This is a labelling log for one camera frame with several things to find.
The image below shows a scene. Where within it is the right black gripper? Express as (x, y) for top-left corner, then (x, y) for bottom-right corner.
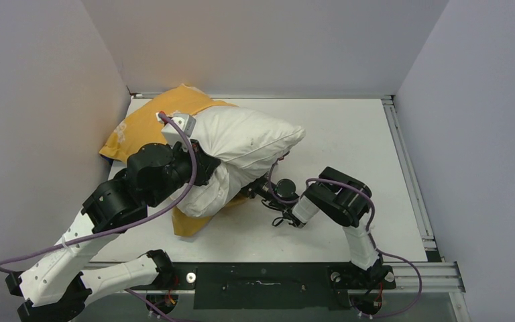
(227, 164), (288, 209)

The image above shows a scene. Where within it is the white pillow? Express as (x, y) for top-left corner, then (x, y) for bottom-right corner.
(177, 106), (306, 218)

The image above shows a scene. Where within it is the yellow and blue pillowcase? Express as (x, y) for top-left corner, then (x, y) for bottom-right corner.
(99, 84), (249, 237)

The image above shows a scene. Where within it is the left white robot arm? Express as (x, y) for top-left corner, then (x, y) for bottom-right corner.
(5, 140), (220, 321)

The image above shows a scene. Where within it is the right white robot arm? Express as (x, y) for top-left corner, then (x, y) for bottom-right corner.
(241, 167), (395, 290)

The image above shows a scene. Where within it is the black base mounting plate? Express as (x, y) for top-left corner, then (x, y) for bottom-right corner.
(172, 262), (396, 310)

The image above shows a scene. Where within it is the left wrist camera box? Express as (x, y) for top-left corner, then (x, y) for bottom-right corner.
(156, 111), (196, 149)

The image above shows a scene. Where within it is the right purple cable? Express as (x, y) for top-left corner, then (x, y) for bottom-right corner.
(266, 153), (424, 320)

